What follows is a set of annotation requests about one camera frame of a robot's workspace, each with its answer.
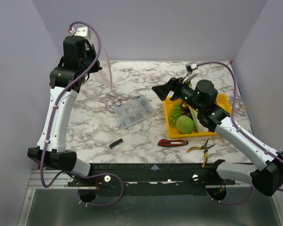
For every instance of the yellow plastic tray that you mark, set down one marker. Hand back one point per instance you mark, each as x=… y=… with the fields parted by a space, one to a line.
x=173 y=133

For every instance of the red utility knife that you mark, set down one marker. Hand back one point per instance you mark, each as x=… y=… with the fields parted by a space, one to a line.
x=172 y=143

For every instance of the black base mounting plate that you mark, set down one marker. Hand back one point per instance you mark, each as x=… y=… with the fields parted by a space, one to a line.
x=145 y=179

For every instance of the green cabbage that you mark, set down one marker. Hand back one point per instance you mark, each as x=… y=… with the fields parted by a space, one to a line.
x=185 y=125

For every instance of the yellow handled pliers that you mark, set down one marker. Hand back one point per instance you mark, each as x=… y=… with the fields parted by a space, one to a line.
x=205 y=149

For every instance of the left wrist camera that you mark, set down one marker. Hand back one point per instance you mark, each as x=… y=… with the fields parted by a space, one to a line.
x=83 y=32

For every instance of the clear plastic screw box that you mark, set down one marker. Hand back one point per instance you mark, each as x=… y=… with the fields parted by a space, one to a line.
x=134 y=111

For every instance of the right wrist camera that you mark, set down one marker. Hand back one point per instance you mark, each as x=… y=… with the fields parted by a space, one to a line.
x=192 y=72

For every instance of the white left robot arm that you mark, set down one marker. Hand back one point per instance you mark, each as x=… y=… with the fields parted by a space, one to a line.
x=50 y=150

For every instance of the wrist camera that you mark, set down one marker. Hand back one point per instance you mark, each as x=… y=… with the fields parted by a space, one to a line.
x=83 y=32
x=192 y=72

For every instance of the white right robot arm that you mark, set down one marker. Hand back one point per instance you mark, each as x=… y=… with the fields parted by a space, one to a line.
x=266 y=174

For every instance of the green grape bunch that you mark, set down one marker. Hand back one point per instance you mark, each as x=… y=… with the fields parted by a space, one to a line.
x=174 y=114

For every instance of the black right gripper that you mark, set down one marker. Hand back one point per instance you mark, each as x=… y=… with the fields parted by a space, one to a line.
x=176 y=85

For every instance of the black ic chip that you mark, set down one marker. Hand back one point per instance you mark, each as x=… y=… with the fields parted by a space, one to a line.
x=116 y=143

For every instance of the clear zip top bag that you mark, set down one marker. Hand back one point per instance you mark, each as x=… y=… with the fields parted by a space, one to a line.
x=104 y=76

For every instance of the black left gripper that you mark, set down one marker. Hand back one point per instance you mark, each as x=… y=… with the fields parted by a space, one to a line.
x=90 y=49

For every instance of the dark red onion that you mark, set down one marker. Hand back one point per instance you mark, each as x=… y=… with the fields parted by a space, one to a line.
x=184 y=106

